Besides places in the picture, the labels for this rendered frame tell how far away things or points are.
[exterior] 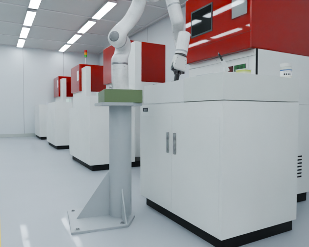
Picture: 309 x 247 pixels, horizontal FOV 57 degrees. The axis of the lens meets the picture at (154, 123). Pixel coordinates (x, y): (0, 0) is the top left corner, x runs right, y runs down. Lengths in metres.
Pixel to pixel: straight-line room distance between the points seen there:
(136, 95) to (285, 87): 0.94
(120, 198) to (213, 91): 1.00
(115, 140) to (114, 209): 0.49
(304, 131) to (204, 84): 1.27
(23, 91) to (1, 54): 1.23
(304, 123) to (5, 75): 8.44
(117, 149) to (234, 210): 0.87
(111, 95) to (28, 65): 7.90
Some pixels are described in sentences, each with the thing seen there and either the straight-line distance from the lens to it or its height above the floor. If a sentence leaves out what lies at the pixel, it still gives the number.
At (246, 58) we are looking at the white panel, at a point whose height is 1.16.
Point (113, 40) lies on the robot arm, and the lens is 2.02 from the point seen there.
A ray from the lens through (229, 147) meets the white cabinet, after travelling 1.55.
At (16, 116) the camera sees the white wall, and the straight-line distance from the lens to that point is 9.58.
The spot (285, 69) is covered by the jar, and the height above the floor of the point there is 1.02.
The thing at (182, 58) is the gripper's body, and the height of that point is 1.12.
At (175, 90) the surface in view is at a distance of 1.86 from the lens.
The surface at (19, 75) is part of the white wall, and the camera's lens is 9.65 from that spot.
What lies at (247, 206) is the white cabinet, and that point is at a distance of 1.72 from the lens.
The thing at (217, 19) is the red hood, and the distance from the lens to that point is 2.53.
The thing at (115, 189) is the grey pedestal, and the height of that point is 0.21.
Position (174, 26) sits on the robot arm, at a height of 1.34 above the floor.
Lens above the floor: 0.75
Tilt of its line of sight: 2 degrees down
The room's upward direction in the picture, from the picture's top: straight up
